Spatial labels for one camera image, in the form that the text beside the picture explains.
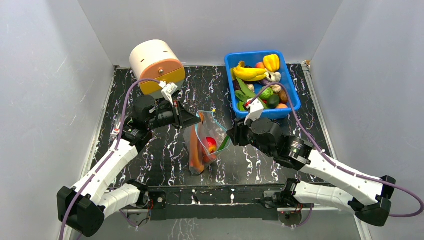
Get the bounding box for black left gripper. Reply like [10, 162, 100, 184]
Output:
[147, 99, 202, 131]

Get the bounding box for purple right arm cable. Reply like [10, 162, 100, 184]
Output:
[246, 82, 424, 219]

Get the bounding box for red tomato toy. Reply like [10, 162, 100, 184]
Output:
[205, 136, 217, 154]

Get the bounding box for blue plastic bin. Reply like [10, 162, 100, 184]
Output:
[224, 50, 301, 118]

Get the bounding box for green leaf vegetable toy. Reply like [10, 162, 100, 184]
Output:
[232, 78, 256, 112]

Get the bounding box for green custard apple toy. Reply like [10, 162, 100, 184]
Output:
[259, 86, 274, 101]

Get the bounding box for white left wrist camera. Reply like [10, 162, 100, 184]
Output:
[158, 81, 178, 106]

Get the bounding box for clear zip top bag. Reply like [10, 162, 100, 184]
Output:
[183, 110, 230, 176]

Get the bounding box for white garlic bulb toy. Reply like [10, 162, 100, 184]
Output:
[246, 83, 255, 93]
[271, 84, 282, 94]

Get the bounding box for peach apple toy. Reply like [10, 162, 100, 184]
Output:
[255, 62, 266, 69]

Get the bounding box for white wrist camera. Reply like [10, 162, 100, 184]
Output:
[158, 81, 178, 106]
[244, 98, 264, 126]

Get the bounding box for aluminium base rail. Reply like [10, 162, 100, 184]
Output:
[64, 187, 372, 240]

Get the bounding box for yellow banana bunch toy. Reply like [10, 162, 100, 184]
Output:
[232, 61, 268, 82]

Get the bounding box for purple eggplant toy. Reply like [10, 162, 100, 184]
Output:
[258, 78, 271, 86]

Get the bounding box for green bean pod toy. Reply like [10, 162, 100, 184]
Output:
[217, 135, 230, 152]

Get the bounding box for white mushroom toy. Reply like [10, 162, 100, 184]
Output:
[266, 71, 282, 83]

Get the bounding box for marker pen pack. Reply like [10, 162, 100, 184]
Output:
[110, 121, 121, 139]

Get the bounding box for orange round fruit toy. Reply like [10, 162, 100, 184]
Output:
[275, 103, 288, 109]

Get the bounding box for yellow bell pepper toy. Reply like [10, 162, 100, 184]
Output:
[262, 54, 280, 73]

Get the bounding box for brown potato toy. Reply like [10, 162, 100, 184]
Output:
[278, 90, 289, 105]

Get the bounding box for round pastel drawer cabinet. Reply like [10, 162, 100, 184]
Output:
[129, 39, 186, 99]

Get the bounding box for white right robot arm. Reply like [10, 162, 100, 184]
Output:
[226, 118, 394, 227]

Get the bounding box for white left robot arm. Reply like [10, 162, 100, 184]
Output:
[56, 95, 201, 238]

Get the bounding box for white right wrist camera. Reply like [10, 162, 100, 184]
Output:
[244, 98, 264, 126]

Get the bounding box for dark green cucumber toy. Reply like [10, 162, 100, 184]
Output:
[266, 94, 280, 109]

